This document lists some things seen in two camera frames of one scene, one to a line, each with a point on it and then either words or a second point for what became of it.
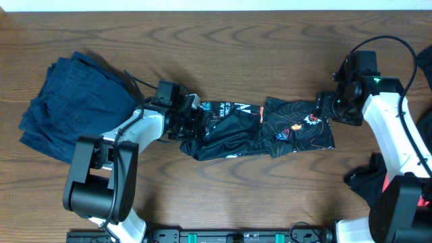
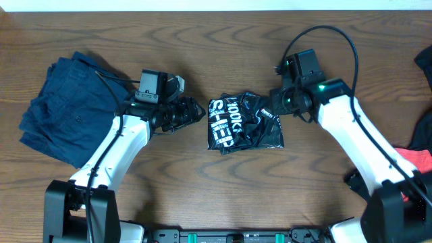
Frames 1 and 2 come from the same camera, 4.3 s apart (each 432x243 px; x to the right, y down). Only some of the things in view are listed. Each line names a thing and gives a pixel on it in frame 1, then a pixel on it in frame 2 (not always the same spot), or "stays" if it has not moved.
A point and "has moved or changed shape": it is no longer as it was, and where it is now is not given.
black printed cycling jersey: (278, 124) has moved or changed shape
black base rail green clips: (217, 236) stays
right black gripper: (322, 106) → (275, 106)
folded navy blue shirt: (78, 96) stays
